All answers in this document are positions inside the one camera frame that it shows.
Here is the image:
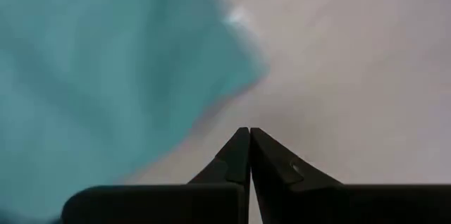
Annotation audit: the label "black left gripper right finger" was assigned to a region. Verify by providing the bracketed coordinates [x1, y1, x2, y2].
[249, 127, 342, 224]

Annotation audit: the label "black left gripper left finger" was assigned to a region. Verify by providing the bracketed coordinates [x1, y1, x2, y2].
[188, 127, 251, 224]

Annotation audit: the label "turquoise shorts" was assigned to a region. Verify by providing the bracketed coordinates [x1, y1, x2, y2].
[0, 0, 271, 222]

